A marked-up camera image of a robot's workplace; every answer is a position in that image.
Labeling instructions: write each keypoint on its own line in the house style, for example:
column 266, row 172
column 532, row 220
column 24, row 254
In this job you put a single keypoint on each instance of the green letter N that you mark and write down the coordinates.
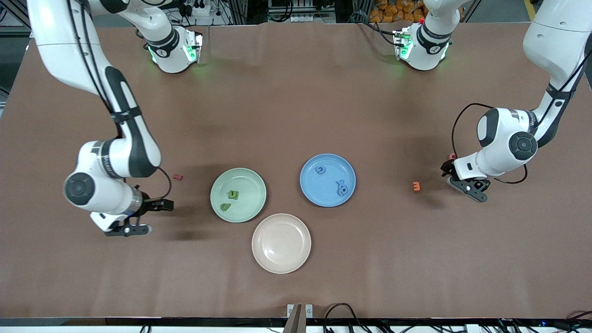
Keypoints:
column 230, row 196

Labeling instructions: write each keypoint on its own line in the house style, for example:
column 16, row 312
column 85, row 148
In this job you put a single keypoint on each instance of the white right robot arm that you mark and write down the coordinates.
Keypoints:
column 60, row 46

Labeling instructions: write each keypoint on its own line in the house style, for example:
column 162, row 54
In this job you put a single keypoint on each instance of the light green plate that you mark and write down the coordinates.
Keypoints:
column 252, row 203

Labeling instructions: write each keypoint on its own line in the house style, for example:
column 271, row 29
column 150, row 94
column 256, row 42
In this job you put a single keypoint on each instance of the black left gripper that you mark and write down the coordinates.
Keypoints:
column 449, row 168

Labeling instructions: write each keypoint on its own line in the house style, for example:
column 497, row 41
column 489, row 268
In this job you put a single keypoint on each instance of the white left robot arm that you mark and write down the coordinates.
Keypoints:
column 555, row 27

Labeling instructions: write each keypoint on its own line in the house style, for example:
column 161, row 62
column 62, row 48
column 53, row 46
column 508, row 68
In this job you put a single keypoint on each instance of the blue lowercase letter A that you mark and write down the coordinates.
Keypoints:
column 343, row 190

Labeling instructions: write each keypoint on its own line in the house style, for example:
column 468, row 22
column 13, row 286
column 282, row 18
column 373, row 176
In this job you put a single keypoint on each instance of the silver metal bracket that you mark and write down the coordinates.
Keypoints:
column 309, row 311

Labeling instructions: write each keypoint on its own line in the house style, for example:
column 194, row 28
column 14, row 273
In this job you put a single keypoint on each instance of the green digit 6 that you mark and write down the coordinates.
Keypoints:
column 225, row 207

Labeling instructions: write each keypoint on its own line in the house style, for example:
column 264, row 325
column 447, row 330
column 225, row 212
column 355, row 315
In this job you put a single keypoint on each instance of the black table edge rail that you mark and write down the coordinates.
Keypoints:
column 138, row 321

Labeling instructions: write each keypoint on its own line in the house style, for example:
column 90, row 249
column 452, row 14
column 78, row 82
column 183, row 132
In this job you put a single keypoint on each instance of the white power strip with plugs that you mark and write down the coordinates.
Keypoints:
column 199, row 10

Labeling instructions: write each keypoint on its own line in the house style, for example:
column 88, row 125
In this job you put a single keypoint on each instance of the aluminium frame profile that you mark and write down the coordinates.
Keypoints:
column 21, row 19

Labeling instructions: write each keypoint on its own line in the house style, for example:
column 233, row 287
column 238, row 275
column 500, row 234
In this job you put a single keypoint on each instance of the flat white power strip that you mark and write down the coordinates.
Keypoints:
column 305, row 18

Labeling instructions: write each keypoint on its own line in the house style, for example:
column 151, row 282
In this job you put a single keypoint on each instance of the blue plate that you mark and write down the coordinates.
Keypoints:
column 323, row 192

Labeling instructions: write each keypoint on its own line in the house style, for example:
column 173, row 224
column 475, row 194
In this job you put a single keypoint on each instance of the pile of orange objects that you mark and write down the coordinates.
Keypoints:
column 393, row 11

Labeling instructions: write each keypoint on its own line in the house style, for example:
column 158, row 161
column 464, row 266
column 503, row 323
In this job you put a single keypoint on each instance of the pale pink plate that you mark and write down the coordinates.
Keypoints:
column 281, row 243

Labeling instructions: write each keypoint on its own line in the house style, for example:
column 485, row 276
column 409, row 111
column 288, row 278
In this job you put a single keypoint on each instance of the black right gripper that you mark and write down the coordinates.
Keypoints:
column 149, row 204

